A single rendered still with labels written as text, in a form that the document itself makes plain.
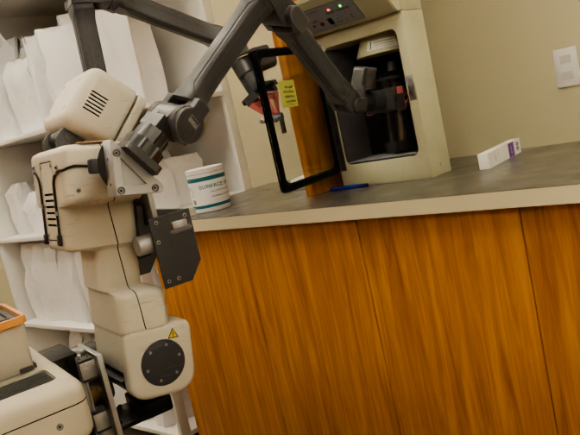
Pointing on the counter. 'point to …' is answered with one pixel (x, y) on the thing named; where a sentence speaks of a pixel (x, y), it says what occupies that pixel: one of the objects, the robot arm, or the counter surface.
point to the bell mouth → (378, 46)
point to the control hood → (371, 9)
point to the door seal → (275, 131)
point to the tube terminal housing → (420, 59)
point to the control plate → (332, 15)
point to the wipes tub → (208, 188)
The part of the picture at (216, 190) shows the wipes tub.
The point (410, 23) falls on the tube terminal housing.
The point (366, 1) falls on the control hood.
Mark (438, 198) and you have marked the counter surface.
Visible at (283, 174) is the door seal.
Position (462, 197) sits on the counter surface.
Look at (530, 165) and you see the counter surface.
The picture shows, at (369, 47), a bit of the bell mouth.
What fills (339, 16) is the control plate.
